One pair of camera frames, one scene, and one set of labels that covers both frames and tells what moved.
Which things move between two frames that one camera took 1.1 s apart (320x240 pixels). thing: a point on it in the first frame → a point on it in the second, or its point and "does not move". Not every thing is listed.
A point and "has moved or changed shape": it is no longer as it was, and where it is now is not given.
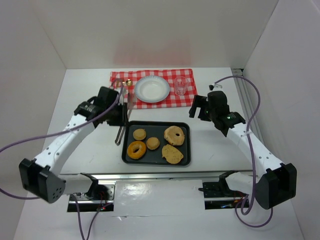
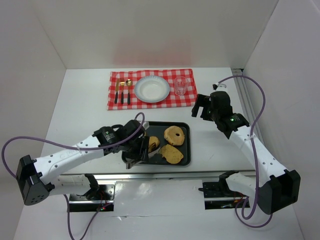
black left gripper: [124, 113] → [141, 150]
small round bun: [152, 143] does not move
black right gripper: [198, 108] does not move
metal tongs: [122, 128] has moved or changed shape
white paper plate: [152, 89] does not move
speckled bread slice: [172, 155] does not move
